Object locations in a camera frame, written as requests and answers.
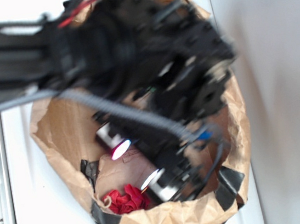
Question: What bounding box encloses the brown paper bag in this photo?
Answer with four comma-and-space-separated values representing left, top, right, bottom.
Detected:
10, 0, 264, 224

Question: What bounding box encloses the crumpled red paper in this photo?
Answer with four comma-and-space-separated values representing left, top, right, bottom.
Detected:
101, 184, 150, 215

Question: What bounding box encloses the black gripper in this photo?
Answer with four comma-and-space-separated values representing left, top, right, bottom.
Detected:
93, 111, 225, 203

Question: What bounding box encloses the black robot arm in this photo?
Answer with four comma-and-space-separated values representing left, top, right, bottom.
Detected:
0, 0, 235, 203

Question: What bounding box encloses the black tape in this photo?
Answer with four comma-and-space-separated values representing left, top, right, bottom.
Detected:
215, 166, 245, 211
88, 197, 126, 224
80, 159, 99, 192

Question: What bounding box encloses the black tape bottom right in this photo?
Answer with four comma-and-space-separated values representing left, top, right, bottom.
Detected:
215, 166, 245, 211

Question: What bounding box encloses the black tape bottom left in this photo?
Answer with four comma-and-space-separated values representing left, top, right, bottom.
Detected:
88, 197, 126, 224

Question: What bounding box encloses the black tape inner left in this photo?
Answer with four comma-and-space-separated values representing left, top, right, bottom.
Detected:
80, 159, 99, 192

